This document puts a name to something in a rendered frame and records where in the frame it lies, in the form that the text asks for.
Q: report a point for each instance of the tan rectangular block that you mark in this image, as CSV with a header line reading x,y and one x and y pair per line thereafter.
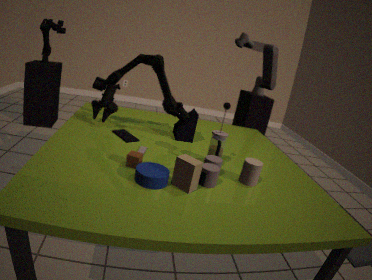
x,y
186,174

